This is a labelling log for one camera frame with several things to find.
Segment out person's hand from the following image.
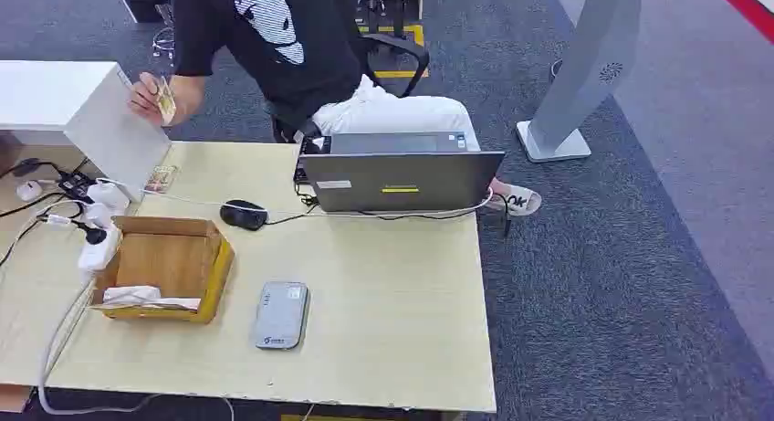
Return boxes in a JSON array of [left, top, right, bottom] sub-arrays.
[[127, 71, 165, 128]]

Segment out printed card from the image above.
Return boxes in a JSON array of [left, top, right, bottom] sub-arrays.
[[155, 75, 178, 127], [143, 164, 181, 195]]

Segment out white cabinet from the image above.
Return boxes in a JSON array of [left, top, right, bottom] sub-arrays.
[[0, 59, 173, 204]]

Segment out black power adapter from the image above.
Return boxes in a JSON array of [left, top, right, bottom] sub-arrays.
[[58, 170, 96, 203]]

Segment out white power strip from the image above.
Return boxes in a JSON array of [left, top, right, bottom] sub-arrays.
[[77, 179, 131, 273]]

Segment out white computer mouse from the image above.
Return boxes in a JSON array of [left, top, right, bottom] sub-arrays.
[[16, 179, 45, 203]]

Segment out person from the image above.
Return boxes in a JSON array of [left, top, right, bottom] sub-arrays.
[[127, 0, 543, 217]]

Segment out black computer mouse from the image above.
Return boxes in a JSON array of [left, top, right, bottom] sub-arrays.
[[219, 199, 269, 233]]

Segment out wooden card box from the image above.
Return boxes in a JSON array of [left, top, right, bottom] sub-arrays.
[[89, 215, 235, 326]]

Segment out white tissue paper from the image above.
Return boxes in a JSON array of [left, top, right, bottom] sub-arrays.
[[101, 285, 202, 312]]

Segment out black office chair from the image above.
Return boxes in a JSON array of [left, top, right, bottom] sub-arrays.
[[358, 32, 432, 100]]

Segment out grey card reader device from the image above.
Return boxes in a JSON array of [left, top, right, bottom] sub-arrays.
[[251, 279, 310, 352]]

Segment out grey laptop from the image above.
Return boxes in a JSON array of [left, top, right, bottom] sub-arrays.
[[293, 131, 507, 215]]

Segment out white slipper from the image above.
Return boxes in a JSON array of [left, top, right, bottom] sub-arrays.
[[490, 177, 544, 217]]

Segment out grey floor stand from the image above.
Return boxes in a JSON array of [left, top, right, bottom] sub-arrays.
[[515, 0, 646, 164]]

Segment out black mouse cable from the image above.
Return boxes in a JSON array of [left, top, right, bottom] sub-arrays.
[[265, 203, 320, 227]]

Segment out white power strip cable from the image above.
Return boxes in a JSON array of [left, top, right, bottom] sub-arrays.
[[37, 271, 237, 421]]

